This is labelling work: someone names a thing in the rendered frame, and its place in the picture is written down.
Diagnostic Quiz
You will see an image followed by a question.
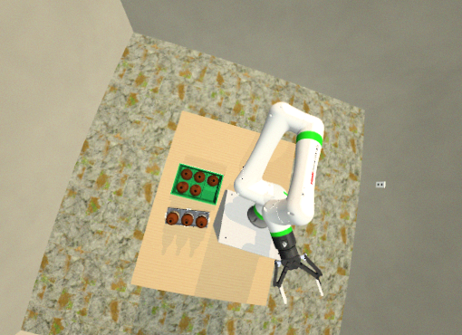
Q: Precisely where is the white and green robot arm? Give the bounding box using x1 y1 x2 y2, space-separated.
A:
234 102 324 250

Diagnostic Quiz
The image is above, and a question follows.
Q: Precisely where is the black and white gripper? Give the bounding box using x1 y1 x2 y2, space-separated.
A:
273 246 323 304

